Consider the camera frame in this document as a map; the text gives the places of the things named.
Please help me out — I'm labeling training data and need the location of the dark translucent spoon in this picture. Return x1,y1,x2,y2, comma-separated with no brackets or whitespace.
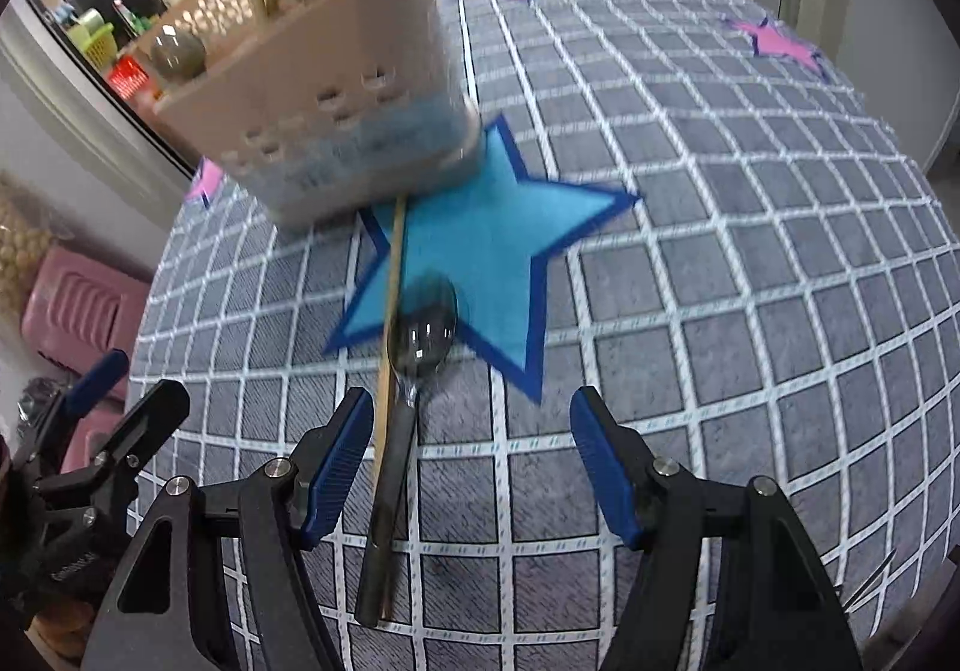
149,24,206,83
355,272,459,627

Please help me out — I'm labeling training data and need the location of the pink plastic stool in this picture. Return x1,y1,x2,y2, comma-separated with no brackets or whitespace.
19,243,152,478

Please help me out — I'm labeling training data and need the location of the bag of peanuts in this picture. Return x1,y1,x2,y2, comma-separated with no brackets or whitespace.
0,178,57,318

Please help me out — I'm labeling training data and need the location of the red plastic basket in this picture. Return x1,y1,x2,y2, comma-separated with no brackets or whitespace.
106,55,155,102

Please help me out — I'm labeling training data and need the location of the grey checked tablecloth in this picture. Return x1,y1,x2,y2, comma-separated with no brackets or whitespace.
122,0,960,671

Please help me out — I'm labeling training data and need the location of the beige plastic utensil holder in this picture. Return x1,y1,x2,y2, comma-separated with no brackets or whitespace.
156,0,483,227

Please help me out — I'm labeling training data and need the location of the beige flower-pattern storage cart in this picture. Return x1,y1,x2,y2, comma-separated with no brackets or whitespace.
128,0,254,63

